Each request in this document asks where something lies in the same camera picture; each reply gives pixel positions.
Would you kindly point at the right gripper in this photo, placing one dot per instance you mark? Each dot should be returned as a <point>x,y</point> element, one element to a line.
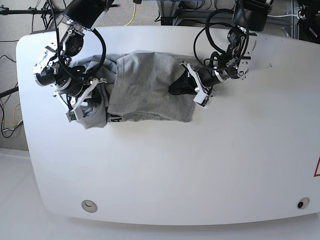
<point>75,95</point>

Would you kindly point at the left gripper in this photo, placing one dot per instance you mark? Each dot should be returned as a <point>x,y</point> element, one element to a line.
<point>186,83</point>

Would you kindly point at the grey T-shirt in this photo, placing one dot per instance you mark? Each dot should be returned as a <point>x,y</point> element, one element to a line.
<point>137,89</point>

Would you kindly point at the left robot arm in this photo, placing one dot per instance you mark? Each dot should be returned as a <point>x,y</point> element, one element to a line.
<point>249,18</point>

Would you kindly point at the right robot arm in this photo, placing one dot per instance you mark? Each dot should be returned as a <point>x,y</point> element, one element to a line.
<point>54,65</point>

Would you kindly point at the black tripod stand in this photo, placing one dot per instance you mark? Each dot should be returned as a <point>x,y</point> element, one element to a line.
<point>25,11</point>

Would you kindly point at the table grommet hole left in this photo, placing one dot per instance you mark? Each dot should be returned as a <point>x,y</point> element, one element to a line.
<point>89,206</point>

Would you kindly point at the table grommet hole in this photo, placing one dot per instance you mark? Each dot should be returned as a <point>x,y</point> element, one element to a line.
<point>89,206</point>
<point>303,203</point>

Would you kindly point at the red warning triangle sticker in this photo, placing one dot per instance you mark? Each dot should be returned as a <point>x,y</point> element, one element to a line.
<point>317,169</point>

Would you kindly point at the table grommet hole right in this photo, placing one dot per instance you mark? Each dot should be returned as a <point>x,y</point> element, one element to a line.
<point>303,203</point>

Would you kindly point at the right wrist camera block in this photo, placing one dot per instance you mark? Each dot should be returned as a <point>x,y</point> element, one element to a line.
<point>75,114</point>

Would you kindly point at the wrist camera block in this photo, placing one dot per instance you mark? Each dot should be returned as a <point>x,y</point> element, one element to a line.
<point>202,100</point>
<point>75,114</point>

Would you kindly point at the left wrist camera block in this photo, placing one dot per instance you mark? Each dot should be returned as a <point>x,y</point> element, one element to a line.
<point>202,100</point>

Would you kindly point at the black metal frame base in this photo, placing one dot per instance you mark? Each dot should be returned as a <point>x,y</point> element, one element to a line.
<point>189,12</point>

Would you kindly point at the aluminium frame post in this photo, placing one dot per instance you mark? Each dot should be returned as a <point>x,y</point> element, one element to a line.
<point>292,29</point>

